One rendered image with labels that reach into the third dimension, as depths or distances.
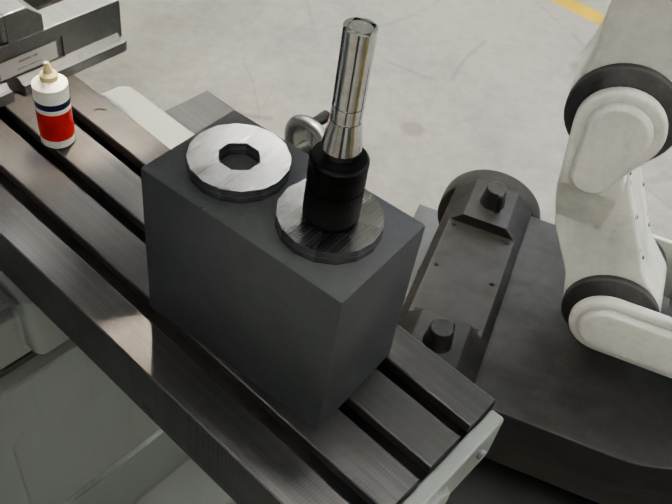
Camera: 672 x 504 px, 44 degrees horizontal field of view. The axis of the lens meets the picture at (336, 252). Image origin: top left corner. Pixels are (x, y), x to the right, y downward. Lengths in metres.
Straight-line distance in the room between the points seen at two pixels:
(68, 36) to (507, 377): 0.81
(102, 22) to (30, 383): 0.48
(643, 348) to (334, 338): 0.73
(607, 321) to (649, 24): 0.45
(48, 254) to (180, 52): 2.02
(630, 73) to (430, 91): 1.82
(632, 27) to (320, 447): 0.61
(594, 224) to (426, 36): 2.00
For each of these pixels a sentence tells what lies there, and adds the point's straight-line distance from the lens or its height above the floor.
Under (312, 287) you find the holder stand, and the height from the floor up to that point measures 1.12.
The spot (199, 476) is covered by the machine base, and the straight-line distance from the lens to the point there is 1.59.
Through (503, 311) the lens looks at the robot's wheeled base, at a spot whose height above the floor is 0.57.
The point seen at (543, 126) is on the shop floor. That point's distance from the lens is 2.84.
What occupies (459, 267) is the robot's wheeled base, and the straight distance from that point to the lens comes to 1.43.
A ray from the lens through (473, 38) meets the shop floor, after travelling 3.18.
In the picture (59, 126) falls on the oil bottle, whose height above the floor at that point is 0.97.
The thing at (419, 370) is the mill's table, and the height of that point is 0.94.
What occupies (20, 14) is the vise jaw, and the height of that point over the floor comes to 1.04.
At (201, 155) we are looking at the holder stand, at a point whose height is 1.14.
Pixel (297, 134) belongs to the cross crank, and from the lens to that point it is 1.53.
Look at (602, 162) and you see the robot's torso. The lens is 1.10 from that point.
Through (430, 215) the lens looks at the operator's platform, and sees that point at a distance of 1.79.
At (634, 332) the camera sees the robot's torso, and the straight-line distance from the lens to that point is 1.29.
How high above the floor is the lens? 1.60
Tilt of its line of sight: 46 degrees down
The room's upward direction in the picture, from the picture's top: 10 degrees clockwise
